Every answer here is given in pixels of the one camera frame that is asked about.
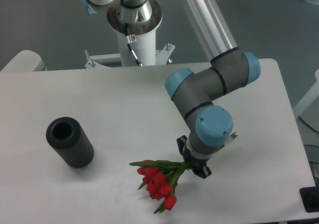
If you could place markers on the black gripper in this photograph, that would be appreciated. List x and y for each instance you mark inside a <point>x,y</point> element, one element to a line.
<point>197,162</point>

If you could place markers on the red tulip bouquet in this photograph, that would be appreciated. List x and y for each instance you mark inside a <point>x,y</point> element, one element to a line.
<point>160,178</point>

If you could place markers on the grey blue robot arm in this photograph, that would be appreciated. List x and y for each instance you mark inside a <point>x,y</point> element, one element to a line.
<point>193,93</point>

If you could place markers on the black ribbed cylindrical vase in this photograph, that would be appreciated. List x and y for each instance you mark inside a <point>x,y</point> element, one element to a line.
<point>66,136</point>

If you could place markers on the black box at edge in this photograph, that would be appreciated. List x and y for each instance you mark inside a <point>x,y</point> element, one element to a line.
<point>310,199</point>

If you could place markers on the white furniture at right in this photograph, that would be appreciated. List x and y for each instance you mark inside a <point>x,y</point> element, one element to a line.
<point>308,98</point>

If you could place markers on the white rounded side table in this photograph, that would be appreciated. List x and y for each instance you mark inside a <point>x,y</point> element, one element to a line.
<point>24,61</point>

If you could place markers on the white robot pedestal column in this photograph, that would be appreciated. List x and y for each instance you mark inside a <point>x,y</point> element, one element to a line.
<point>136,28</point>

